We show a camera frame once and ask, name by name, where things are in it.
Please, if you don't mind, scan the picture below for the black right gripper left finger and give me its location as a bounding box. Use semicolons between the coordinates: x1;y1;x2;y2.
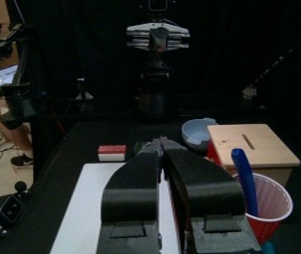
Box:
95;142;164;254

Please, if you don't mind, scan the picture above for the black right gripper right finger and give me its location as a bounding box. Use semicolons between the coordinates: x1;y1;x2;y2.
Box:
161;138;263;254

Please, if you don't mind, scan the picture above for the blue plastic tool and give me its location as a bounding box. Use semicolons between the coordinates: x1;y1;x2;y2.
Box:
229;148;260;217

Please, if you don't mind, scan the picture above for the white rectangular cutting board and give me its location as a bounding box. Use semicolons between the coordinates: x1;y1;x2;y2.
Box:
50;162;184;254

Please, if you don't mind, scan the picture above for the red and white toy block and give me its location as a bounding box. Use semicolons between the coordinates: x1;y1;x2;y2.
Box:
97;144;127;163

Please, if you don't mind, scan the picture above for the wooden box with slot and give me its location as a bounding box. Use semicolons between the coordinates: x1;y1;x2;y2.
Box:
206;123;301;188

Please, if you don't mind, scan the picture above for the light blue plastic bowl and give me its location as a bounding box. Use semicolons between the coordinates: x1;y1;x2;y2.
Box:
181;117;221;153

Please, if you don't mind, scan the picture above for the teal plastic item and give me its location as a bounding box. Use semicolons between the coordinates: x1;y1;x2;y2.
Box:
260;241;277;254

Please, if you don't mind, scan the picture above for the black sneaker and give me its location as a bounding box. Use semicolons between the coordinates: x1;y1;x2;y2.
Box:
10;153;36;168

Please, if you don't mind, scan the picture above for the black webcam with microphone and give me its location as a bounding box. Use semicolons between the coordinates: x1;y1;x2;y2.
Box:
0;181;30;228

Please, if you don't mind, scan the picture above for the person's bare leg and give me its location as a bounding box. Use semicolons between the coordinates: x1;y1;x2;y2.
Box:
0;97;34;154

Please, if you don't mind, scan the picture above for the silver spring clamp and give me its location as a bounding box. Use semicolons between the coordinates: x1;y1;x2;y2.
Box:
241;83;259;101

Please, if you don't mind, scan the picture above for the small tripod stand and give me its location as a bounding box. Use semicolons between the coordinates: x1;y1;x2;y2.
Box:
75;77;94;101

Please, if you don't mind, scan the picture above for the black frame post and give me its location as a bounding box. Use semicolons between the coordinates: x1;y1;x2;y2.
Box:
22;19;52;182

